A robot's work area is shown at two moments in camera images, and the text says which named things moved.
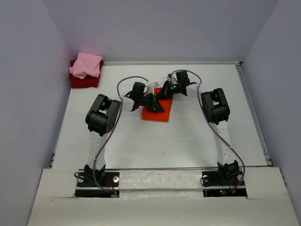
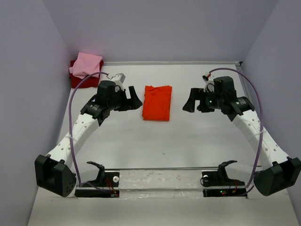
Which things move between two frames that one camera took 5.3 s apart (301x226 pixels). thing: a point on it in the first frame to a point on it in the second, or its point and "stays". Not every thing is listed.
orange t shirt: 147,114 stays
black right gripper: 165,93 to 196,94
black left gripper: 154,105 to 134,102
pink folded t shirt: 85,64 stays
